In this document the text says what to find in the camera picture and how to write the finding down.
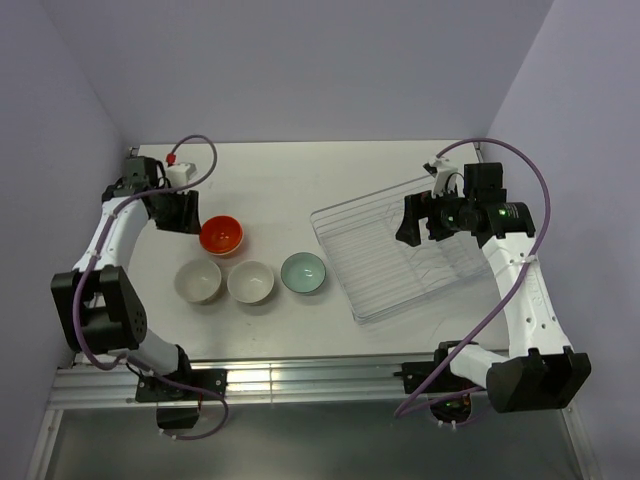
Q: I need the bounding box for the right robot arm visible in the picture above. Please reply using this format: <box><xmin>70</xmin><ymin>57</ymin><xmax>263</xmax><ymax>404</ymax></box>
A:
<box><xmin>395</xmin><ymin>159</ymin><xmax>592</xmax><ymax>416</ymax></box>

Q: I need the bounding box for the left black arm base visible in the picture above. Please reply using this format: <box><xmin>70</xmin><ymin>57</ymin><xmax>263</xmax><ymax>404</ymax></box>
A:
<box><xmin>134</xmin><ymin>369</ymin><xmax>229</xmax><ymax>431</ymax></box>

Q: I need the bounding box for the orange bowl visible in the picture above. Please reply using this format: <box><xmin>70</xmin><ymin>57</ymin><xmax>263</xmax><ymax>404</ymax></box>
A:
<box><xmin>199</xmin><ymin>215</ymin><xmax>244</xmax><ymax>256</ymax></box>

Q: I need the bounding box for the aluminium rail frame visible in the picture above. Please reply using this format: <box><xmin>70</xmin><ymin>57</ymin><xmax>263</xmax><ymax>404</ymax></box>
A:
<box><xmin>27</xmin><ymin>144</ymin><xmax>601</xmax><ymax>480</ymax></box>

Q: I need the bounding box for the purple cable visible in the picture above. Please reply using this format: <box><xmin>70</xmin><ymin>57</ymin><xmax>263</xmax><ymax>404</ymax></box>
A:
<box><xmin>72</xmin><ymin>133</ymin><xmax>230</xmax><ymax>441</ymax></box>
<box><xmin>393</xmin><ymin>137</ymin><xmax>551</xmax><ymax>430</ymax></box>

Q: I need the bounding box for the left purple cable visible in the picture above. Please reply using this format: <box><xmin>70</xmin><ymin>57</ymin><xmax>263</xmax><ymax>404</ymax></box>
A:
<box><xmin>72</xmin><ymin>133</ymin><xmax>230</xmax><ymax>441</ymax></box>

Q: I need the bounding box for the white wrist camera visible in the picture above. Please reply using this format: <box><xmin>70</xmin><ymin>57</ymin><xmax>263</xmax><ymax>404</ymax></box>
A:
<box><xmin>165</xmin><ymin>153</ymin><xmax>197</xmax><ymax>187</ymax></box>
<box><xmin>423</xmin><ymin>156</ymin><xmax>458</xmax><ymax>196</ymax></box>

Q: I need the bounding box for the cream bowl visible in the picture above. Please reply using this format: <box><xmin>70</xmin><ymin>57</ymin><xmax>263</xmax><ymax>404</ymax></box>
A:
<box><xmin>173</xmin><ymin>259</ymin><xmax>223</xmax><ymax>304</ymax></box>
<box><xmin>227</xmin><ymin>260</ymin><xmax>275</xmax><ymax>305</ymax></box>

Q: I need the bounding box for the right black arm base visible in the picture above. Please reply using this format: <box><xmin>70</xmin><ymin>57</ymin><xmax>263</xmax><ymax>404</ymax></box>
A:
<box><xmin>393</xmin><ymin>341</ymin><xmax>504</xmax><ymax>419</ymax></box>

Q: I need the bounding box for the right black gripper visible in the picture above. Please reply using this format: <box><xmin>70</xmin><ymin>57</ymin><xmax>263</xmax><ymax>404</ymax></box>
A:
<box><xmin>395</xmin><ymin>183</ymin><xmax>476</xmax><ymax>246</ymax></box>

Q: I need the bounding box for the clear plastic dish rack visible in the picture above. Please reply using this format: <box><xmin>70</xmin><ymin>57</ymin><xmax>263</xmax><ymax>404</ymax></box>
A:
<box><xmin>310</xmin><ymin>176</ymin><xmax>491</xmax><ymax>325</ymax></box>

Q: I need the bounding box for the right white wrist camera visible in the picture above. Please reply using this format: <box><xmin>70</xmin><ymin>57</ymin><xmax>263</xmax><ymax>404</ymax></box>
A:
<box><xmin>423</xmin><ymin>156</ymin><xmax>458</xmax><ymax>196</ymax></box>

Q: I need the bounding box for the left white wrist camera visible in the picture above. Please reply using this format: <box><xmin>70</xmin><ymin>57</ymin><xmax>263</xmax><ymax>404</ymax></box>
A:
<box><xmin>165</xmin><ymin>153</ymin><xmax>197</xmax><ymax>187</ymax></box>

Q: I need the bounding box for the pale green bowl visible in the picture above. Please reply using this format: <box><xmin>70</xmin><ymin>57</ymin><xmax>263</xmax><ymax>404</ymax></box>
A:
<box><xmin>280</xmin><ymin>252</ymin><xmax>327</xmax><ymax>294</ymax></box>

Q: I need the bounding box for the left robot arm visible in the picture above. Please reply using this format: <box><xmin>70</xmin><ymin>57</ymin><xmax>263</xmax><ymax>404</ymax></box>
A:
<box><xmin>50</xmin><ymin>156</ymin><xmax>201</xmax><ymax>399</ymax></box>

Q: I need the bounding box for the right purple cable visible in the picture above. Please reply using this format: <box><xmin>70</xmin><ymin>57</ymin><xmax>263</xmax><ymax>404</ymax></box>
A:
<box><xmin>393</xmin><ymin>137</ymin><xmax>551</xmax><ymax>430</ymax></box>

